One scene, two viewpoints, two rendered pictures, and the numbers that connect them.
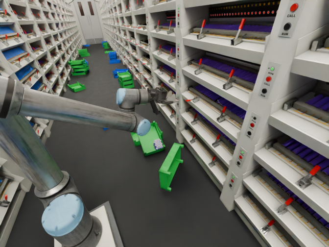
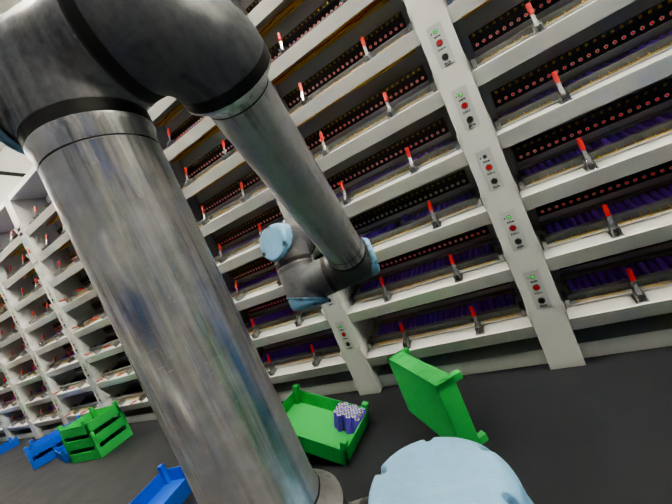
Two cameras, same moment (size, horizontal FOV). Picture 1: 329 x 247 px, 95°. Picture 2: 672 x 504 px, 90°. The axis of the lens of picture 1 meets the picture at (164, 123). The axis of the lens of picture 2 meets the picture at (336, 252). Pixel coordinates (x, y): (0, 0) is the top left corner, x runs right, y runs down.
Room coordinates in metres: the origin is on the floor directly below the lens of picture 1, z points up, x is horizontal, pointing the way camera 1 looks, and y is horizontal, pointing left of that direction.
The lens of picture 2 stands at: (0.09, 0.67, 0.65)
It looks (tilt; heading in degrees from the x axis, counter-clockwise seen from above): 3 degrees down; 319
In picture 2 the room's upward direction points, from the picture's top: 23 degrees counter-clockwise
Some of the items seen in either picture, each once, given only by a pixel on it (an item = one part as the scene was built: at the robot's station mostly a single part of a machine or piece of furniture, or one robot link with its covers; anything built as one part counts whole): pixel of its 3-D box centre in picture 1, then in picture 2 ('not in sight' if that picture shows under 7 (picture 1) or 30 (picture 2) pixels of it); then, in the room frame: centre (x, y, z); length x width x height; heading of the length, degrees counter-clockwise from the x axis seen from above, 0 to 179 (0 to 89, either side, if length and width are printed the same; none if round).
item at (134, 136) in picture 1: (146, 133); not in sight; (1.25, 0.20, 0.04); 0.30 x 0.20 x 0.08; 110
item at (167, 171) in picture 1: (172, 165); (431, 393); (0.76, -0.04, 0.10); 0.30 x 0.08 x 0.20; 155
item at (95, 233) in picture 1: (80, 232); not in sight; (0.32, 0.46, 0.17); 0.19 x 0.19 x 0.10
